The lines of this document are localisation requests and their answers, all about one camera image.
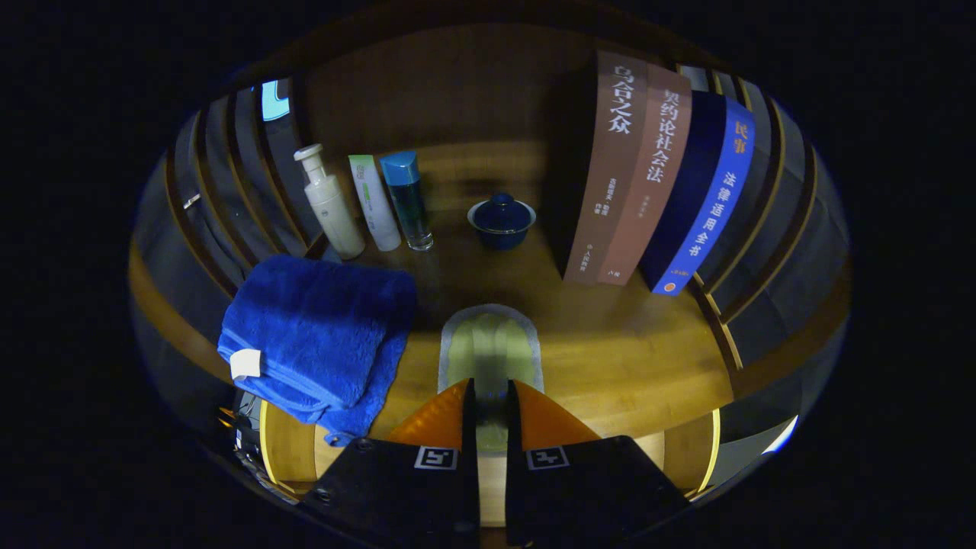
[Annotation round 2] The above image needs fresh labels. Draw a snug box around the blue book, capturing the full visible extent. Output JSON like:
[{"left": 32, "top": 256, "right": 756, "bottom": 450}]
[{"left": 639, "top": 90, "right": 756, "bottom": 296}]

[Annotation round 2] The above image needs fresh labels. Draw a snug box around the folded blue towel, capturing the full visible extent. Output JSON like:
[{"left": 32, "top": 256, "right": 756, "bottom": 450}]
[{"left": 217, "top": 254, "right": 419, "bottom": 447}]

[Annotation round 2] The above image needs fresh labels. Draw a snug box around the brown wooden cabinet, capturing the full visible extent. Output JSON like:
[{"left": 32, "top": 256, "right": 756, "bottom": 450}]
[{"left": 128, "top": 15, "right": 852, "bottom": 458}]

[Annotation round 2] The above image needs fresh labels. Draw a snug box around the dark blue lidded teacup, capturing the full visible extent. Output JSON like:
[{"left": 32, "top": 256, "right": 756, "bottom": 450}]
[{"left": 467, "top": 193, "right": 537, "bottom": 251}]

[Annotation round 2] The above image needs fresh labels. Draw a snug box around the white pump bottle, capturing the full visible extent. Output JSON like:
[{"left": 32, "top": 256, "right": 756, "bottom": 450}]
[{"left": 294, "top": 143, "right": 367, "bottom": 261}]

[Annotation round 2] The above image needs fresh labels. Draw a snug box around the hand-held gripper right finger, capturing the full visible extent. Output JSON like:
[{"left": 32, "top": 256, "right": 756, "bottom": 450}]
[{"left": 505, "top": 379, "right": 691, "bottom": 548}]

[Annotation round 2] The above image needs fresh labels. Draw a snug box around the white green tube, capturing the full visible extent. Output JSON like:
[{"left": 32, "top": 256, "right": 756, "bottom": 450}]
[{"left": 348, "top": 154, "right": 403, "bottom": 252}]

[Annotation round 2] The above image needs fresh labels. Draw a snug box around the reddish brown book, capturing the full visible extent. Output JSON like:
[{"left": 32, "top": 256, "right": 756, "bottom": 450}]
[{"left": 597, "top": 65, "right": 693, "bottom": 287}]

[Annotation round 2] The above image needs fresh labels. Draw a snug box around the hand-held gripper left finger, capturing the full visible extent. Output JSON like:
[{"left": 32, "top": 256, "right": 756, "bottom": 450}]
[{"left": 297, "top": 377, "right": 481, "bottom": 549}]

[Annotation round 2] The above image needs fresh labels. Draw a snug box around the yellow grey sponge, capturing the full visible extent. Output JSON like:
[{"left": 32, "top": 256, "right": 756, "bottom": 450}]
[{"left": 438, "top": 303, "right": 544, "bottom": 454}]

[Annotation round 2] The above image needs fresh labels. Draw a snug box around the black electronics box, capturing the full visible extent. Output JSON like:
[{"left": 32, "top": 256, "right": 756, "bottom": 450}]
[{"left": 221, "top": 389, "right": 264, "bottom": 458}]

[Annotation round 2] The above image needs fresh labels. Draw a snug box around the teal capped clear bottle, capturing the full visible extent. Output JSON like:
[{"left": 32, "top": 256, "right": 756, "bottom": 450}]
[{"left": 379, "top": 151, "right": 435, "bottom": 252}]

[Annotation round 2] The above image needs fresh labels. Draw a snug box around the wooden countertop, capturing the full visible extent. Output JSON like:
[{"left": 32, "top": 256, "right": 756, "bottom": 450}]
[{"left": 259, "top": 141, "right": 737, "bottom": 443}]

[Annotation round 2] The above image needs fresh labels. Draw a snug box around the dark brown book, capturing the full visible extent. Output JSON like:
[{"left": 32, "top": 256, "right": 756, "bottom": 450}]
[{"left": 560, "top": 50, "right": 649, "bottom": 286}]

